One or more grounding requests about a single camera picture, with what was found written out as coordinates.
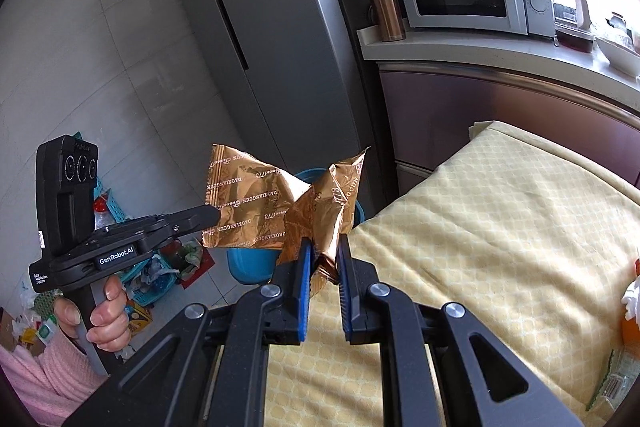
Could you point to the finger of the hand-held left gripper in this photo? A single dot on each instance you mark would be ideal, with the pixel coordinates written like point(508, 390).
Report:
point(195, 217)

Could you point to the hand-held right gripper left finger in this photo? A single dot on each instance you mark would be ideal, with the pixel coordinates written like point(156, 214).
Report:
point(302, 292)

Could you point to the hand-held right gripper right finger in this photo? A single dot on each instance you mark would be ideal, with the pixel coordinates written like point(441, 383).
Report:
point(345, 292)

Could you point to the gold foil wrapper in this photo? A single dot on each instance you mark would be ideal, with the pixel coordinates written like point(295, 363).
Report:
point(325, 217)
point(245, 202)

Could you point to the blue plastic trash bin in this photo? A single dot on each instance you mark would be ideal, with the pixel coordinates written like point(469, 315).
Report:
point(245, 264)

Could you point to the clear wrapper with cartoon dog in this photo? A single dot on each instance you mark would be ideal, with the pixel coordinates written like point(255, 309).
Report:
point(612, 382)

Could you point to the white tissue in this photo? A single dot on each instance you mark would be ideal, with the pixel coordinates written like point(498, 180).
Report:
point(632, 297)

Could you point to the person's left hand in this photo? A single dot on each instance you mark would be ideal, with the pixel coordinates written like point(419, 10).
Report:
point(112, 322)

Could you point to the teal plastic basket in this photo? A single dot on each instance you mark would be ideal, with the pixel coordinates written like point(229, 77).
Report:
point(162, 289)
point(107, 187)

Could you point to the red green plastic bag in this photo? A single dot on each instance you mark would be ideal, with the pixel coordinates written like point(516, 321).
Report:
point(192, 264)

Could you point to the yellow patterned tablecloth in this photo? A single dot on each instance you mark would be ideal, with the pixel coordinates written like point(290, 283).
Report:
point(500, 232)

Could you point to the silver refrigerator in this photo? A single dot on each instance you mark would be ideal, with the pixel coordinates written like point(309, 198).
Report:
point(280, 32)

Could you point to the mauve kitchen base cabinet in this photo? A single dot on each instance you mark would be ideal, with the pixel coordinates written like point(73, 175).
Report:
point(475, 107)

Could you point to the copper thermos mug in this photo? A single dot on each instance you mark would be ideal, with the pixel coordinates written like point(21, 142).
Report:
point(385, 7)

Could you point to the glass electric kettle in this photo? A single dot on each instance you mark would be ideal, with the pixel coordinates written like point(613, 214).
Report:
point(575, 14)

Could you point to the white ceramic bowl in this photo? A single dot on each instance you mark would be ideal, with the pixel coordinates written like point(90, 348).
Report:
point(620, 54)

